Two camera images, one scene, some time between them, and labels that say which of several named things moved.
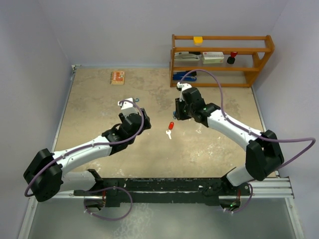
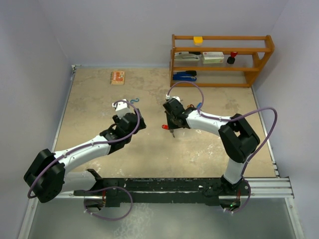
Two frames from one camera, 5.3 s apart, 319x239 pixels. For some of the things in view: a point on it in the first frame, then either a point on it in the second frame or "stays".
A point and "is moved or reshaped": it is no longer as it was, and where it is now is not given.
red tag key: [171, 126] is moved or reshaped
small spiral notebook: [117, 77] stays
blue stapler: [191, 76] stays
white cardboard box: [212, 57] stays
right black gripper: [179, 114] -> [171, 125]
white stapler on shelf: [186, 57] stays
